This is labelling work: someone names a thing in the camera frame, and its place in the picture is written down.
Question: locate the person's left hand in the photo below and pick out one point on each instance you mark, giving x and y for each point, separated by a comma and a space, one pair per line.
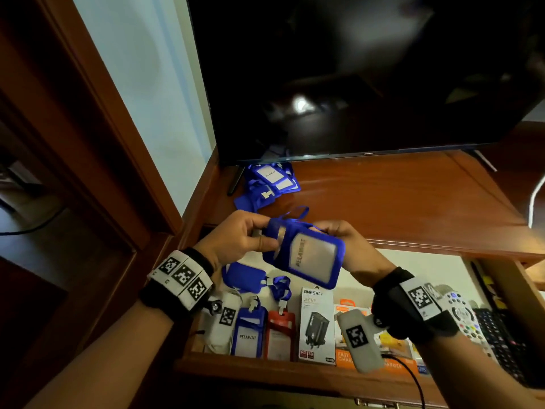
225, 240

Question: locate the person's right hand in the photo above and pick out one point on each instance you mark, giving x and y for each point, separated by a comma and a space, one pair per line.
362, 255

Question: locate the person's left thumb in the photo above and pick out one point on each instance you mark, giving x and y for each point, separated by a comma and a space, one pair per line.
262, 244

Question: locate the person's right fingers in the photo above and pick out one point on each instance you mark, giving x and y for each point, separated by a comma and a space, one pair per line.
327, 227

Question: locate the person's right forearm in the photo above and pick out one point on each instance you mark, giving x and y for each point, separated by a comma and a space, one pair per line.
472, 374

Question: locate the person's left forearm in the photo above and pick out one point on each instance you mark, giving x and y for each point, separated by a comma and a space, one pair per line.
115, 362

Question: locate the plain blue badge holder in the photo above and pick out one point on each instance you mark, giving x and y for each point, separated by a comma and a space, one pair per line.
243, 277

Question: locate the pile of blue badge holders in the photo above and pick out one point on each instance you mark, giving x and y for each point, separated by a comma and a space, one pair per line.
267, 185

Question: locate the black television stand leg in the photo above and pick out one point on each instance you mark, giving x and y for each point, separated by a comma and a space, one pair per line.
235, 181
483, 160

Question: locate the black left wristband with markers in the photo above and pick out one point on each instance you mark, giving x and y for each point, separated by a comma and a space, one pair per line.
181, 279

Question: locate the black wristband with markers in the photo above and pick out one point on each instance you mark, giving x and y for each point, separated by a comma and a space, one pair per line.
411, 304
181, 279

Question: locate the blue badge holder with clip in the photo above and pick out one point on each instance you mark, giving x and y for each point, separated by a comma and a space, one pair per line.
249, 334

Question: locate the red badge holder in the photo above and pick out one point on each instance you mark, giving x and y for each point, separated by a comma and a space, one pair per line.
279, 338

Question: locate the white charger box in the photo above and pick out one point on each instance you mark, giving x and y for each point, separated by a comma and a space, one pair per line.
316, 325

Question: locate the black right wristband with markers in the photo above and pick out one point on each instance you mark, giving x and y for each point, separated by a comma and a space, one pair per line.
411, 304

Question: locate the brown wooden drawer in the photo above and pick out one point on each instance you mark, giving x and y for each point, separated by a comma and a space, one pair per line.
276, 374

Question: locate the black television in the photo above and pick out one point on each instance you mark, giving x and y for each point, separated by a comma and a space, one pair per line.
362, 76

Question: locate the white remote control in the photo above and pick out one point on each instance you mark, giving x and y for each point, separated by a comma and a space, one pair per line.
463, 316

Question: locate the black remote control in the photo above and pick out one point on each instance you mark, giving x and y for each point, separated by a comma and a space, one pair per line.
504, 342

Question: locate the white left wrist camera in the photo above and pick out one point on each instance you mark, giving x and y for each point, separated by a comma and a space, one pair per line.
223, 323

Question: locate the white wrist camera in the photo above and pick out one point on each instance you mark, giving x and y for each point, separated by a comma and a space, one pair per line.
361, 342
223, 323

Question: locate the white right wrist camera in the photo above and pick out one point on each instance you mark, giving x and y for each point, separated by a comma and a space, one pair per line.
361, 342

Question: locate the brown wooden door frame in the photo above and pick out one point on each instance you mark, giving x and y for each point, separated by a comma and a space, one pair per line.
85, 136

